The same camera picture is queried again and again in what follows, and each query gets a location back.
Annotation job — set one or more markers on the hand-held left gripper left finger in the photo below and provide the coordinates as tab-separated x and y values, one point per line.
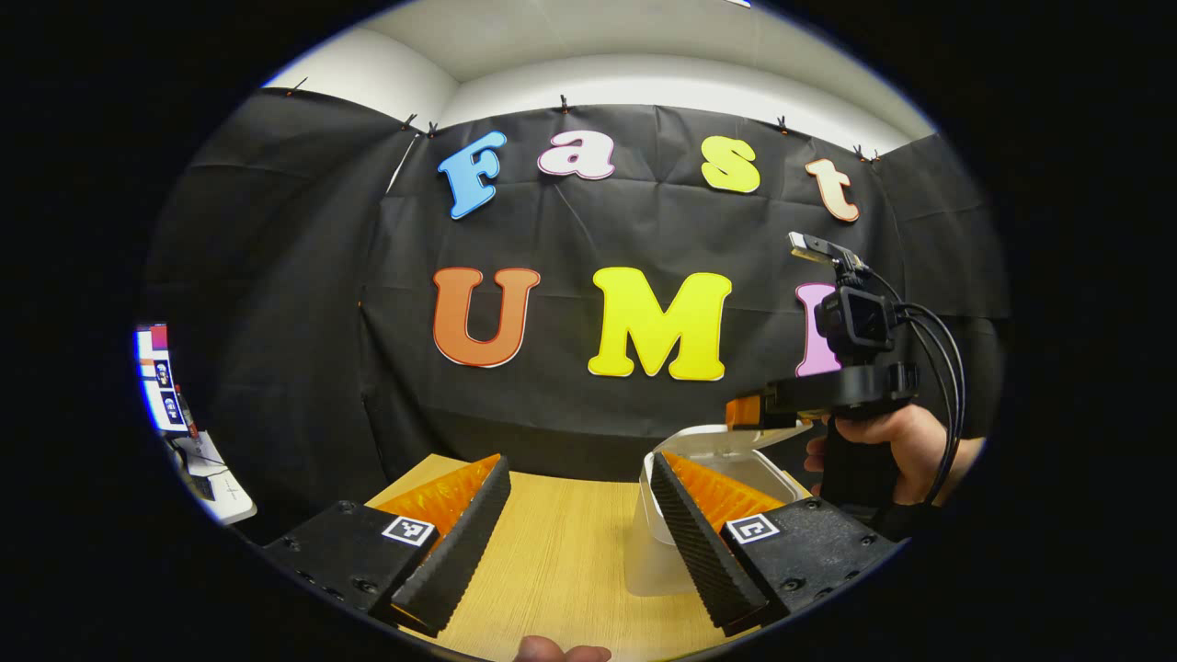
464	552

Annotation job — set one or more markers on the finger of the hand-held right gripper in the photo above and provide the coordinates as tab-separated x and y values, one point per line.
786	400

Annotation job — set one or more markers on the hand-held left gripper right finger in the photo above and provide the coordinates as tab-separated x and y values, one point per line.
699	552

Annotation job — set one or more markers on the white desktop garbage bin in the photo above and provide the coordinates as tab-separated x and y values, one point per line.
644	552

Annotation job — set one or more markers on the wooden desktop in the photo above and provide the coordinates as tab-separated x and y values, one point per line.
552	570

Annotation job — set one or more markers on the black backdrop cloth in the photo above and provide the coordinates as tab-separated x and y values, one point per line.
294	294

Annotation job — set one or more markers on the dark bottle with red cap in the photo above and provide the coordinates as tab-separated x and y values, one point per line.
187	414

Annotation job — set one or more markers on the white display screen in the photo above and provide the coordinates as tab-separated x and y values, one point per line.
158	377

